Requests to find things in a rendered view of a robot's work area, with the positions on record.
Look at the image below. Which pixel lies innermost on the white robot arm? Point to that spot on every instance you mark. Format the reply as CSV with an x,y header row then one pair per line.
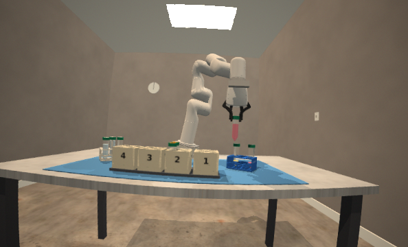
x,y
237,71

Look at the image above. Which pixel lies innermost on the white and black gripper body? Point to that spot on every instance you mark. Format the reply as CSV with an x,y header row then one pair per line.
x,y
236,96

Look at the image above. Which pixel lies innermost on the blue bench mat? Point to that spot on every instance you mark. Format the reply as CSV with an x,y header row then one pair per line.
x,y
263,175

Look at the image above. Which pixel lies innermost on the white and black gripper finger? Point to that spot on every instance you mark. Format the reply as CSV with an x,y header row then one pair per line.
x,y
229,109
243,110

